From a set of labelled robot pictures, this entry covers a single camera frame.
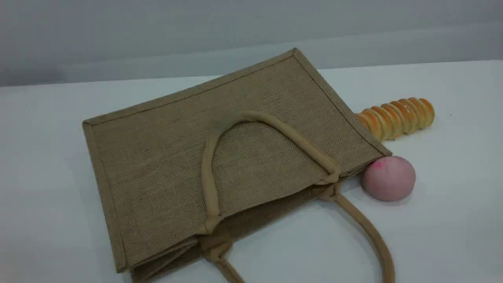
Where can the striped long bread roll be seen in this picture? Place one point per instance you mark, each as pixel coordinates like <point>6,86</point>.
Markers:
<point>401,116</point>

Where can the brown burlap tote bag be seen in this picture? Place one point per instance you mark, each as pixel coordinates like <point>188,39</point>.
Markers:
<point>196,165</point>

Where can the pink round bun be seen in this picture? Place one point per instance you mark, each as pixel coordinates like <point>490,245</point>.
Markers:
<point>390,179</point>

